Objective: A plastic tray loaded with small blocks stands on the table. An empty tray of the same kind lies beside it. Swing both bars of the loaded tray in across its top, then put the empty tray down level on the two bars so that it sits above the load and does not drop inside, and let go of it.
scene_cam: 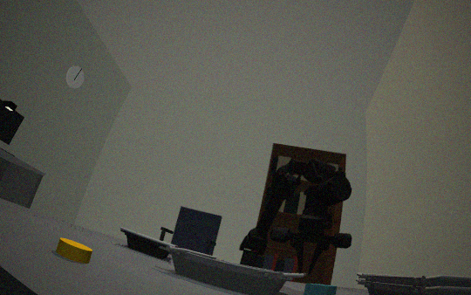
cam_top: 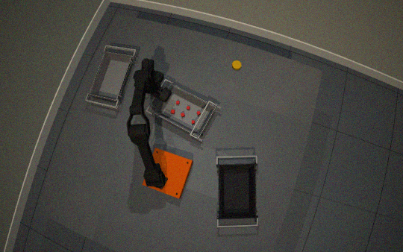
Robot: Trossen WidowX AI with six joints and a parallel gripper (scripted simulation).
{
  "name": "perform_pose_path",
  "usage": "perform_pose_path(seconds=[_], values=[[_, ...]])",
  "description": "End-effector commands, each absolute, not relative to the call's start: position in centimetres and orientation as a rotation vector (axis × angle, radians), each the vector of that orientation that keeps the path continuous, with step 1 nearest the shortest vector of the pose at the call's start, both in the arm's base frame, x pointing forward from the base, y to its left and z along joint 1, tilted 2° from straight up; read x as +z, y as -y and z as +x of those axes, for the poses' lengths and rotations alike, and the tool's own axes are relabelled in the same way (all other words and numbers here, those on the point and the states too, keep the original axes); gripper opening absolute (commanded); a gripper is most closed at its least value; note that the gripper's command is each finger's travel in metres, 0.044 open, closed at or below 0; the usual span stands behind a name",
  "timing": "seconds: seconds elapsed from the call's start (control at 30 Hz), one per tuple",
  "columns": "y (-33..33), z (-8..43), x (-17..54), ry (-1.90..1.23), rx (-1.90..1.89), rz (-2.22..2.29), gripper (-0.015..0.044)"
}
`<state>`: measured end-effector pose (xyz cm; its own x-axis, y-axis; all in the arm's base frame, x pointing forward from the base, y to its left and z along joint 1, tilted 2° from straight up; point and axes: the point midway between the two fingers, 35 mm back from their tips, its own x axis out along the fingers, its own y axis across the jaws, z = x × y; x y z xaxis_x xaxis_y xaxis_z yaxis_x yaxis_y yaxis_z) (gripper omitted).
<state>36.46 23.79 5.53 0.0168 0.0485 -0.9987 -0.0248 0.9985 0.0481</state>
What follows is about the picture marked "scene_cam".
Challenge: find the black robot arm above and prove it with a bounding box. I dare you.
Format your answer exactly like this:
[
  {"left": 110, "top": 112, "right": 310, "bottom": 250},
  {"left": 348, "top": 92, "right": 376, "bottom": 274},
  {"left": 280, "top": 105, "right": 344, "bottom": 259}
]
[{"left": 240, "top": 159, "right": 352, "bottom": 267}]

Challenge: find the yellow short cylinder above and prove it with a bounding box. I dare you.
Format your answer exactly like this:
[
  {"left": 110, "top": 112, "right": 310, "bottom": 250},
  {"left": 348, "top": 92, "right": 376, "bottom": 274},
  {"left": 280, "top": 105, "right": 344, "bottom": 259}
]
[{"left": 56, "top": 238, "right": 92, "bottom": 264}]

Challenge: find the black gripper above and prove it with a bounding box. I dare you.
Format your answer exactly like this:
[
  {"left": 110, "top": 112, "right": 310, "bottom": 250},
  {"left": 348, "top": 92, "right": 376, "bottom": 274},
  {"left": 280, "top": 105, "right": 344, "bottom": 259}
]
[{"left": 270, "top": 206, "right": 352, "bottom": 275}]

